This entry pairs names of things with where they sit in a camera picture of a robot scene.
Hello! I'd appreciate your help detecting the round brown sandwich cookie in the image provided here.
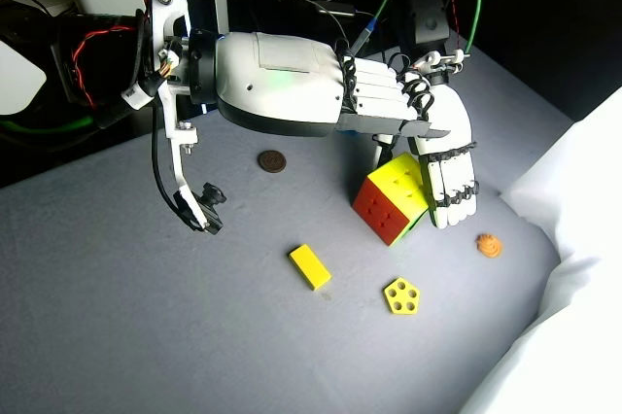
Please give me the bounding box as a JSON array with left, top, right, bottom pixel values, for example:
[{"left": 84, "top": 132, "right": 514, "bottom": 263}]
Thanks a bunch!
[{"left": 257, "top": 150, "right": 288, "bottom": 174}]

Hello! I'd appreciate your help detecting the white adapter with blue end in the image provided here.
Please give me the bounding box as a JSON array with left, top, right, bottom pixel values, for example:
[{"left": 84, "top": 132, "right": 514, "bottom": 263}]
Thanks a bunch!
[{"left": 348, "top": 17, "right": 381, "bottom": 56}]

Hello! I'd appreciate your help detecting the white sheet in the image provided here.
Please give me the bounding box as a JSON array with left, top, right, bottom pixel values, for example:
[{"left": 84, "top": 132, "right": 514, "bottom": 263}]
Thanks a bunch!
[{"left": 459, "top": 86, "right": 622, "bottom": 414}]

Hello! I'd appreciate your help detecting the yellow pentagon block with holes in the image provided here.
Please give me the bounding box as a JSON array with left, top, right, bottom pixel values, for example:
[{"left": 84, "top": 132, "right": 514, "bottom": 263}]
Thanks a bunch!
[{"left": 382, "top": 277, "right": 422, "bottom": 316}]

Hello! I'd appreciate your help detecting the grey table cloth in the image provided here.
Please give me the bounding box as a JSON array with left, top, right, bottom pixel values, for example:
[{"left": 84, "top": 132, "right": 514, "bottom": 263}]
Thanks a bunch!
[{"left": 0, "top": 44, "right": 574, "bottom": 414}]

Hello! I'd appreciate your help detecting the multicoloured puzzle cube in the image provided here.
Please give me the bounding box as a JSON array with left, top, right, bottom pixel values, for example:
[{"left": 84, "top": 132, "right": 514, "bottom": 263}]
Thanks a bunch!
[{"left": 351, "top": 151, "right": 432, "bottom": 247}]

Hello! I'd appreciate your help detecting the black camera cable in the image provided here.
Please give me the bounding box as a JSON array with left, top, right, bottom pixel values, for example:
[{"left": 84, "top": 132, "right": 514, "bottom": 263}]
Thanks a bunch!
[{"left": 151, "top": 102, "right": 205, "bottom": 233}]

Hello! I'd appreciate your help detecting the yellow rectangular block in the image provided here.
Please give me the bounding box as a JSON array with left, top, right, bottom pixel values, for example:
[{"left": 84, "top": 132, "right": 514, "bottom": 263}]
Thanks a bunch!
[{"left": 288, "top": 243, "right": 333, "bottom": 292}]

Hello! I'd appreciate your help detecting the orange swirl toy pastry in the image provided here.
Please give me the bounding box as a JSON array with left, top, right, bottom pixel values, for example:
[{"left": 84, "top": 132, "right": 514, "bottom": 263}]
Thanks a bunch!
[{"left": 474, "top": 232, "right": 504, "bottom": 259}]

